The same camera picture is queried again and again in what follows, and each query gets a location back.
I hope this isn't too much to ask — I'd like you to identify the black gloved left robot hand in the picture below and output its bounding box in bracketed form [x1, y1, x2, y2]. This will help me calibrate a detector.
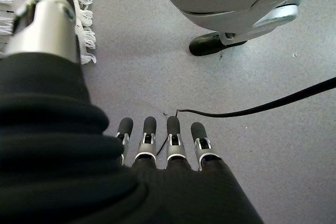
[0, 0, 265, 224]

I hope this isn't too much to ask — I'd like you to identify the white fringed cloth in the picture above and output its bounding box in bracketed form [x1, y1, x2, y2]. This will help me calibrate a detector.
[0, 0, 97, 65]

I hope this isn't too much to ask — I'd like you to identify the black floor cable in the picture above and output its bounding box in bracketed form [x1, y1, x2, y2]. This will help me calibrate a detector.
[156, 76, 336, 157]

